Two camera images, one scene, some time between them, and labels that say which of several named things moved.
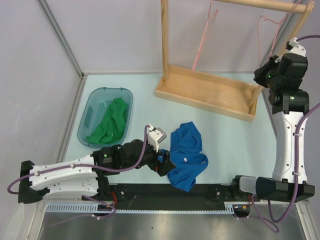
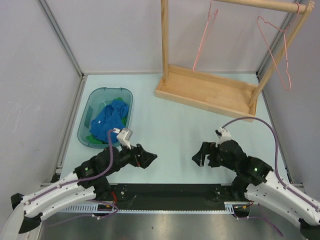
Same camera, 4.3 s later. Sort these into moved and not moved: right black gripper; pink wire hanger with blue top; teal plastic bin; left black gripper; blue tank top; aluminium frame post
Moved: pink wire hanger with blue top; left black gripper; blue tank top; right black gripper
Not moved: aluminium frame post; teal plastic bin
